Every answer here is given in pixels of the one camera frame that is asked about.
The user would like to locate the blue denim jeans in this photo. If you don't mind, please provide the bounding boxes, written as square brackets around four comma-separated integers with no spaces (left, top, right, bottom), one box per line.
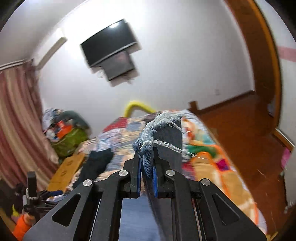
[119,111,199,240]

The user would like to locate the person's left hand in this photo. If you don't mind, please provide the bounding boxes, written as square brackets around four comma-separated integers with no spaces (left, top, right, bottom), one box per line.
[23,213,36,226]

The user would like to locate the patchwork patterned bed cover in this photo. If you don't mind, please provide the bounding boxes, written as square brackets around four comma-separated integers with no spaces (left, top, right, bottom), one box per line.
[64,113,157,193]

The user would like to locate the colourful orange fleece blanket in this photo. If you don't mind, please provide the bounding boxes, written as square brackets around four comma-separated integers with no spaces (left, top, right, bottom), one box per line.
[181,110,267,233]

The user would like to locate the striped red gold curtain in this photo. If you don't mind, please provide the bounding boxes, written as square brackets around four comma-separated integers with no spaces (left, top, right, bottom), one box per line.
[1,61,58,190]

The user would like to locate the yellow headboard arch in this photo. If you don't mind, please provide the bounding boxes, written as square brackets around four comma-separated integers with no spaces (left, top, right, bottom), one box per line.
[123,100,156,118]

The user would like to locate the green fabric storage box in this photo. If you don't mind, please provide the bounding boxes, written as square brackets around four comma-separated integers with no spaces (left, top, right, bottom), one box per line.
[51,128,89,158]

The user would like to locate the pile of clothes on box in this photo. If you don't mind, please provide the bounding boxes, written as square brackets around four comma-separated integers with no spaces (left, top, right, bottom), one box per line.
[42,108,63,132]

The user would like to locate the orange box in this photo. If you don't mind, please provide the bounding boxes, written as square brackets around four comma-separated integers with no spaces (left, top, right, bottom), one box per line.
[56,120,72,139]

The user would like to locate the wooden door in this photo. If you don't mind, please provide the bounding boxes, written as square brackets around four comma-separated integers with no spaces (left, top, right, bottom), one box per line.
[225,1,282,132]

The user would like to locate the black wall television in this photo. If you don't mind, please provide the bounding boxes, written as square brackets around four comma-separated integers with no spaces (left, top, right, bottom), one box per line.
[81,19,137,67]

